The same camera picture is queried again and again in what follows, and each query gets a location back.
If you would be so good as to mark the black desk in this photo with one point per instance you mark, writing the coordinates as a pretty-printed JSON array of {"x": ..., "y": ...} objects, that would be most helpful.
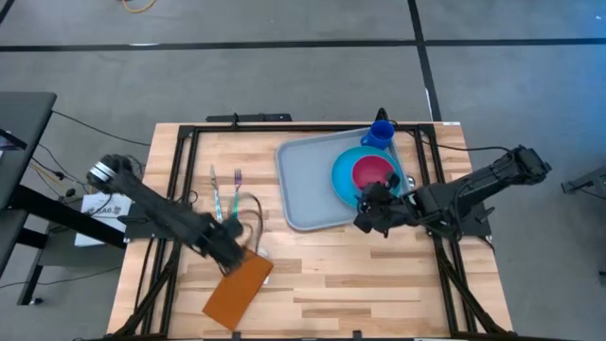
[{"x": 23, "y": 123}]

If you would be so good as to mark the white printed paper sheet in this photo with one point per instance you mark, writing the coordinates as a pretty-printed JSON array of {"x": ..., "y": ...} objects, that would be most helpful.
[{"x": 101, "y": 208}]

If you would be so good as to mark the pink plastic bowl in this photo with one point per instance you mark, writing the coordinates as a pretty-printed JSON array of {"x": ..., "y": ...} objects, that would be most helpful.
[{"x": 371, "y": 170}]

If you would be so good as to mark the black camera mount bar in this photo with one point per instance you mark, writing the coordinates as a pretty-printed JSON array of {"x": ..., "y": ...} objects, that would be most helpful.
[{"x": 251, "y": 117}]

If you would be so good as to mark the blue plastic cup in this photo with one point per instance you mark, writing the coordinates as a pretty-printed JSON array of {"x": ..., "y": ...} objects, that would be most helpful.
[{"x": 379, "y": 137}]

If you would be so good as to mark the black metal table frame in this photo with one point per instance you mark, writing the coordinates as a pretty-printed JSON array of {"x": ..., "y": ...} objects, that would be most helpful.
[{"x": 308, "y": 128}]

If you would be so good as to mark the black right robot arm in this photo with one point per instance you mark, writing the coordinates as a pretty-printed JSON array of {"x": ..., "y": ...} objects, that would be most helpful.
[{"x": 473, "y": 184}]

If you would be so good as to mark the orange cloth napkin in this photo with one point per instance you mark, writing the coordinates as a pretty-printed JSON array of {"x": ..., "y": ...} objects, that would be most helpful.
[{"x": 237, "y": 296}]

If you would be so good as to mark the turquoise plastic plate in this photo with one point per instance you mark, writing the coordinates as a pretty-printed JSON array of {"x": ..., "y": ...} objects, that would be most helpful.
[{"x": 342, "y": 177}]

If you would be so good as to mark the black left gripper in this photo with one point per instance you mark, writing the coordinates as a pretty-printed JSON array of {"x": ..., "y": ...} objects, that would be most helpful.
[{"x": 220, "y": 239}]

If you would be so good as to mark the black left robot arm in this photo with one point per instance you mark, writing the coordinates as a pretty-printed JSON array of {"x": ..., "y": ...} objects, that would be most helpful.
[{"x": 156, "y": 208}]

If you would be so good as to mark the white napkin tag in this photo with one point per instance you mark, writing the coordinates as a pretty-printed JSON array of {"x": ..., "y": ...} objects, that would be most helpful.
[{"x": 263, "y": 252}]

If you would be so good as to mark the grey plastic tray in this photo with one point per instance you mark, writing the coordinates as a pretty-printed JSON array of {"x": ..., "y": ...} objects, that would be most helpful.
[{"x": 308, "y": 180}]

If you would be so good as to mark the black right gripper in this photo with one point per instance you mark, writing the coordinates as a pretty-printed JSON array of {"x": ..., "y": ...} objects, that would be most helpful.
[{"x": 383, "y": 213}]

